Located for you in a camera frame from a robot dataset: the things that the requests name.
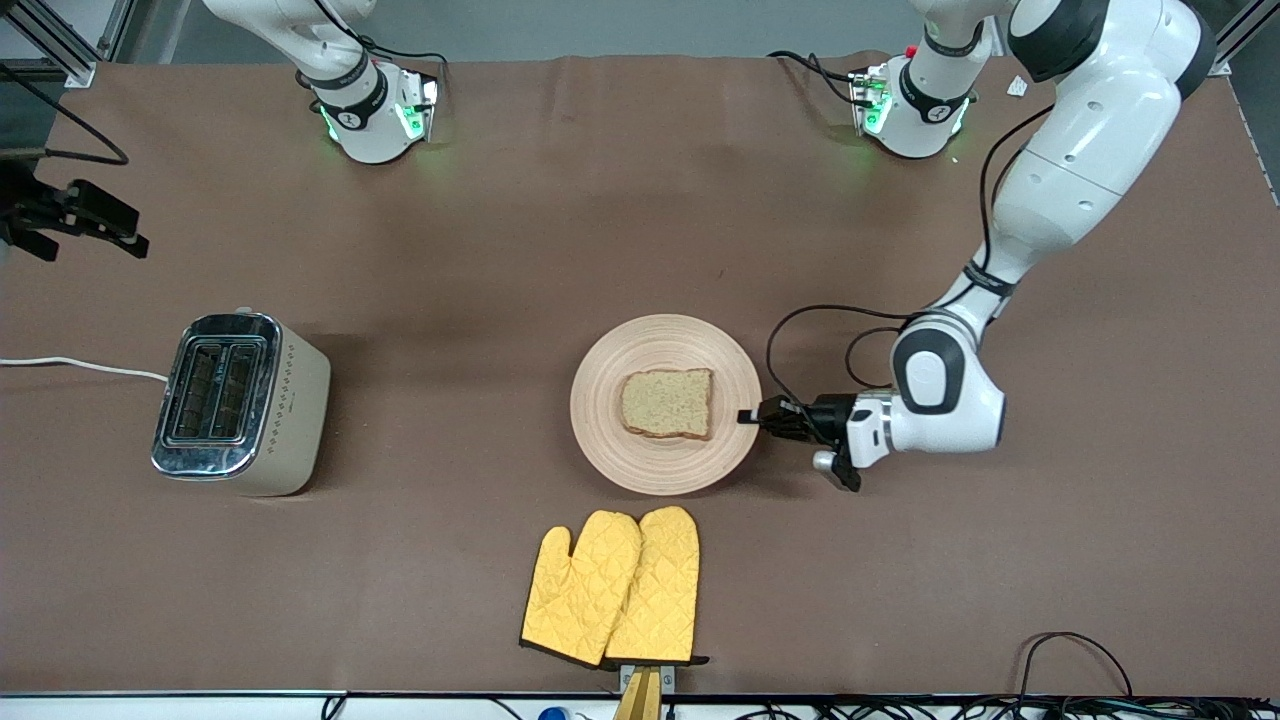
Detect black cable bundle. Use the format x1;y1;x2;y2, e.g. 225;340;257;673
668;696;1280;720

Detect black right base cable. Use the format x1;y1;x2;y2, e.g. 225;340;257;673
355;32;449;96

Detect white toaster power cord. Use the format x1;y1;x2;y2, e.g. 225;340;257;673
0;356;169;383

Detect black left base cable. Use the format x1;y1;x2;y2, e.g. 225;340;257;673
768;50;863;107

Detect cream and chrome toaster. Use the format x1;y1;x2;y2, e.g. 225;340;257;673
150;308;332;498

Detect round wooden plate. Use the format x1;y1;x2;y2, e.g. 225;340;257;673
569;314;763;497

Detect yellow quilted oven mitt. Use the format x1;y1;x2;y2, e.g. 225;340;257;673
520;510;643;668
605;505;709;668

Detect slice of brown bread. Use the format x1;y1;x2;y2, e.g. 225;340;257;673
620;368;716;442

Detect black looped cable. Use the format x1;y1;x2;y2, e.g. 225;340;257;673
1018;631;1134;701

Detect wooden clamp with metal bracket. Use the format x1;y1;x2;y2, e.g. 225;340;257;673
612;663;677;720

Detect black base cable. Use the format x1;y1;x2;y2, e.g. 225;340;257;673
355;32;449;96
768;50;863;107

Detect aluminium frame profile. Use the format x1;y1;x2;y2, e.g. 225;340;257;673
0;0;138;90

